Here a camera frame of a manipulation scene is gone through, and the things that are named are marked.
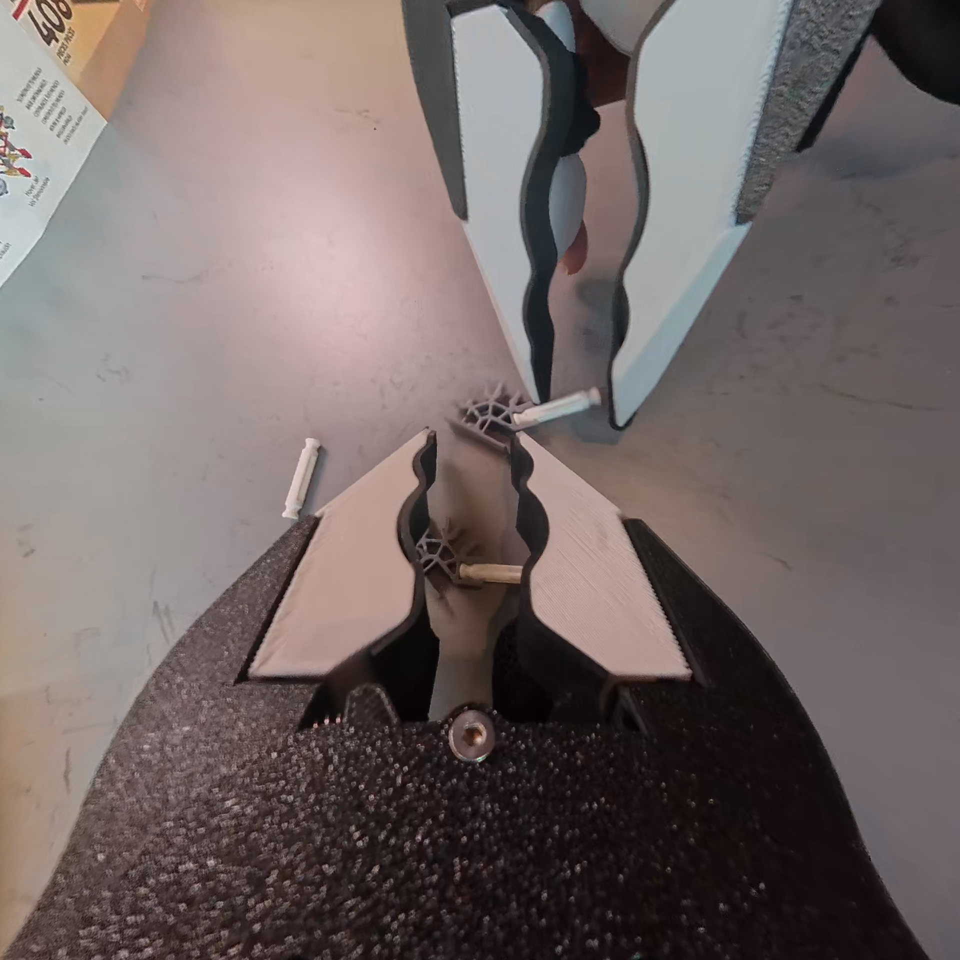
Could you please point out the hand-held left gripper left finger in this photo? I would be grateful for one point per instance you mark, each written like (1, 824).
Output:
(337, 600)

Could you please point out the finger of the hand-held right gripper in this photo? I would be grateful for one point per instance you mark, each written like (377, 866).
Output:
(495, 150)
(697, 150)

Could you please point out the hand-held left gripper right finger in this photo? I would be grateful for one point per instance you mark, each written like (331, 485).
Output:
(600, 592)

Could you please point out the short white rod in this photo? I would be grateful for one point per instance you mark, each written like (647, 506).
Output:
(559, 409)
(301, 480)
(491, 574)

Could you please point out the grey half-round connector piece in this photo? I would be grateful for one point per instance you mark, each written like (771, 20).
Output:
(439, 553)

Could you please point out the grey desk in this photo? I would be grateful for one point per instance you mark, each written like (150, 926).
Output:
(225, 300)

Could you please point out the person's right hand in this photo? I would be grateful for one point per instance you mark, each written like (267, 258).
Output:
(576, 255)

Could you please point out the black wrist rest pad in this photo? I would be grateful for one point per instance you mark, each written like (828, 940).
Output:
(922, 45)

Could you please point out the folded building instruction booklet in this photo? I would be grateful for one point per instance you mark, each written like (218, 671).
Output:
(37, 150)

